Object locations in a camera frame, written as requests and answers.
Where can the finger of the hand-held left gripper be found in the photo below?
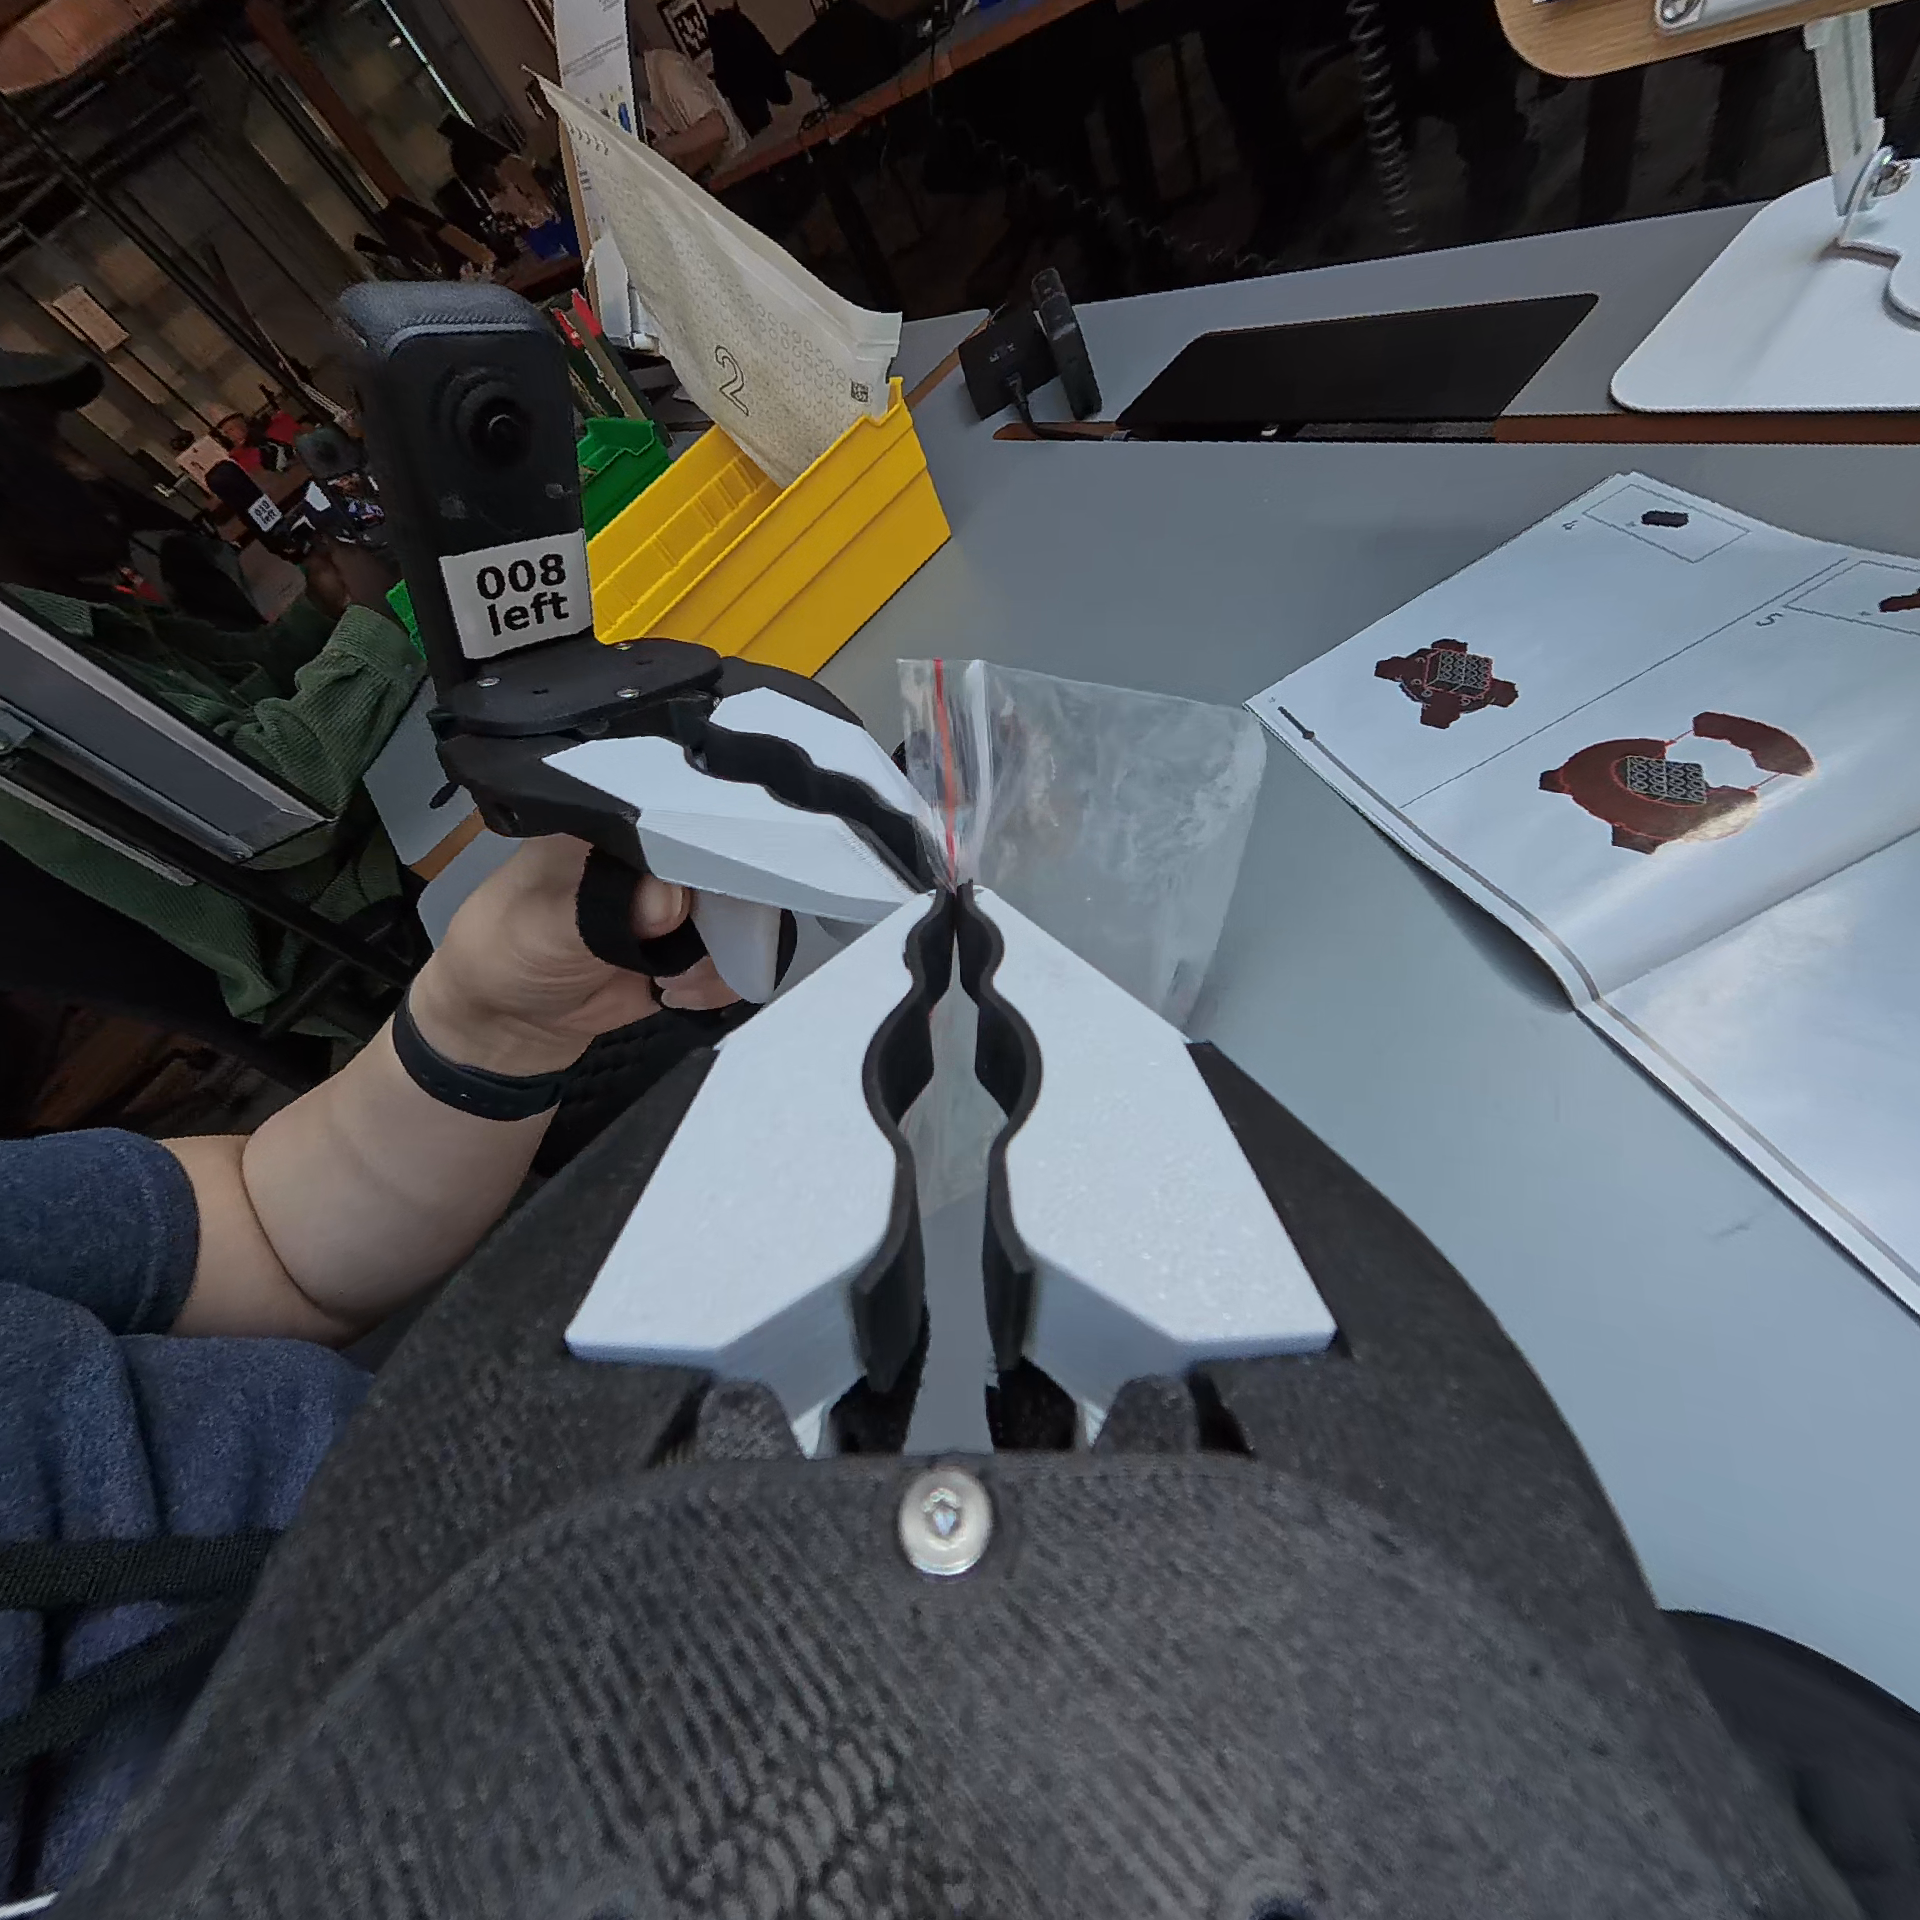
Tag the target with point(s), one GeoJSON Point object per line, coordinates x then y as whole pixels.
{"type": "Point", "coordinates": [818, 743]}
{"type": "Point", "coordinates": [720, 833]}

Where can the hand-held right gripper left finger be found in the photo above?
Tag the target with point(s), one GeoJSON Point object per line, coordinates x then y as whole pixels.
{"type": "Point", "coordinates": [749, 1202]}

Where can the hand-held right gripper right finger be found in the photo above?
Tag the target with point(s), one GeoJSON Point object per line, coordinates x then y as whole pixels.
{"type": "Point", "coordinates": [1155, 1202]}

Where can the clear plastic zip bag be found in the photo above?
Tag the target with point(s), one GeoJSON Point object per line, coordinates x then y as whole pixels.
{"type": "Point", "coordinates": [1141, 839]}

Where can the person's left forearm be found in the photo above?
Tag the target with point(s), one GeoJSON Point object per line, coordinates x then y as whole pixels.
{"type": "Point", "coordinates": [346, 1215]}

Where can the person's left hand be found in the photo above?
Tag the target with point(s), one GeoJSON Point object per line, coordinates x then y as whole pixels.
{"type": "Point", "coordinates": [510, 961]}

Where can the black mesh wrist rest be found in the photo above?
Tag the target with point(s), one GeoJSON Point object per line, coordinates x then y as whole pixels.
{"type": "Point", "coordinates": [629, 1097]}

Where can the green plastic bin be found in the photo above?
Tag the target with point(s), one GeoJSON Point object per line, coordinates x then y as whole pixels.
{"type": "Point", "coordinates": [622, 465]}

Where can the yellow plastic bin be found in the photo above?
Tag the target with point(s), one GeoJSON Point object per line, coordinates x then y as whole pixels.
{"type": "Point", "coordinates": [809, 524]}

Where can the white padded paper bag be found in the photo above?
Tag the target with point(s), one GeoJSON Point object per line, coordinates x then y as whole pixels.
{"type": "Point", "coordinates": [720, 301]}

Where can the black wrist band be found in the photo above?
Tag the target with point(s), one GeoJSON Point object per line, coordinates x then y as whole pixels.
{"type": "Point", "coordinates": [481, 1089]}

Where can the white hanging paper sheet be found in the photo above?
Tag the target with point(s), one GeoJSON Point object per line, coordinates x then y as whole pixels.
{"type": "Point", "coordinates": [593, 54]}

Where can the grey framed panel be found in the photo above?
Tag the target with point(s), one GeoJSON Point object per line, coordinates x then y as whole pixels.
{"type": "Point", "coordinates": [134, 721]}

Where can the black electronic box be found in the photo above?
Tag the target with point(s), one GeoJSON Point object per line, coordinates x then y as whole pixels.
{"type": "Point", "coordinates": [1066, 353]}

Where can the open instruction booklet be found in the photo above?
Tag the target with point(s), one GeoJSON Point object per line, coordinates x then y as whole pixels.
{"type": "Point", "coordinates": [1724, 961]}

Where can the white document stand wooden board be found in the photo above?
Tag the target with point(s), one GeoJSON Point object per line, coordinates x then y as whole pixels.
{"type": "Point", "coordinates": [1740, 331]}

